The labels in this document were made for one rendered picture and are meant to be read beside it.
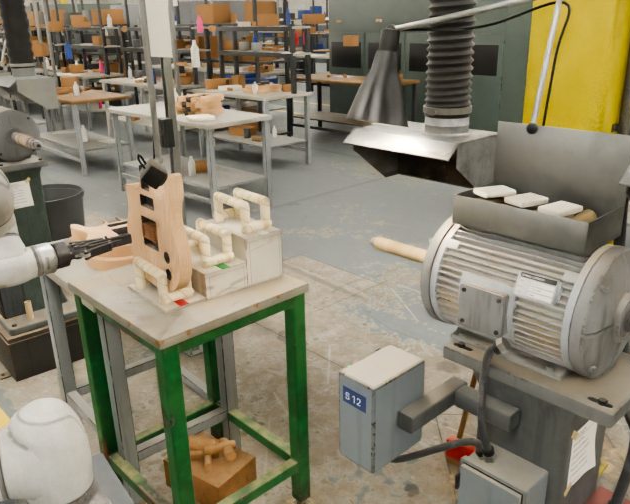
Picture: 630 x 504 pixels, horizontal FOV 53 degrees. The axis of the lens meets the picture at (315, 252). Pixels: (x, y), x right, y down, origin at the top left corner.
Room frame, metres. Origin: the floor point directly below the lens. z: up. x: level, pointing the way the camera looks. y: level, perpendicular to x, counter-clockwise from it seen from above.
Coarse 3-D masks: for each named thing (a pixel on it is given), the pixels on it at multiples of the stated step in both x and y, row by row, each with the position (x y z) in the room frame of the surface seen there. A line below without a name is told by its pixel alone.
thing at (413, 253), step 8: (376, 240) 1.48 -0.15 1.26; (384, 240) 1.47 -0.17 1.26; (392, 240) 1.46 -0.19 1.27; (376, 248) 1.48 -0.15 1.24; (384, 248) 1.46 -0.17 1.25; (392, 248) 1.44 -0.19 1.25; (400, 248) 1.42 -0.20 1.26; (408, 248) 1.41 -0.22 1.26; (416, 248) 1.40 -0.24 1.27; (408, 256) 1.40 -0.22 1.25; (416, 256) 1.39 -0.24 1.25; (424, 256) 1.37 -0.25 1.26
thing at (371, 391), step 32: (384, 352) 1.18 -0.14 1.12; (352, 384) 1.08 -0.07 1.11; (384, 384) 1.06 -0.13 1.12; (416, 384) 1.12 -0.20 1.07; (352, 416) 1.08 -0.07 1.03; (384, 416) 1.06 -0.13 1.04; (352, 448) 1.08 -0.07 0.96; (384, 448) 1.06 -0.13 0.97; (448, 448) 1.09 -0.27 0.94; (480, 448) 1.07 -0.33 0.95
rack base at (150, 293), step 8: (128, 288) 1.98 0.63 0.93; (144, 288) 1.95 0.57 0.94; (152, 288) 1.95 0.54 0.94; (144, 296) 1.89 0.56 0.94; (152, 296) 1.89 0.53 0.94; (192, 296) 1.88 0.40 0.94; (200, 296) 1.88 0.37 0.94; (152, 304) 1.84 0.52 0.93; (168, 304) 1.82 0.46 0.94; (176, 304) 1.82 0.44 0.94; (192, 304) 1.84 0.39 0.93; (168, 312) 1.78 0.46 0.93
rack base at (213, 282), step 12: (192, 252) 2.07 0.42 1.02; (216, 252) 2.07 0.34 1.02; (192, 264) 1.96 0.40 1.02; (228, 264) 1.95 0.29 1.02; (240, 264) 1.96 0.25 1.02; (192, 276) 1.93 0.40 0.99; (204, 276) 1.87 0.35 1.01; (216, 276) 1.90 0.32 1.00; (228, 276) 1.93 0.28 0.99; (240, 276) 1.95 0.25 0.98; (204, 288) 1.88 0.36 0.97; (216, 288) 1.89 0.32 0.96; (228, 288) 1.92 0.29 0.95; (240, 288) 1.95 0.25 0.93
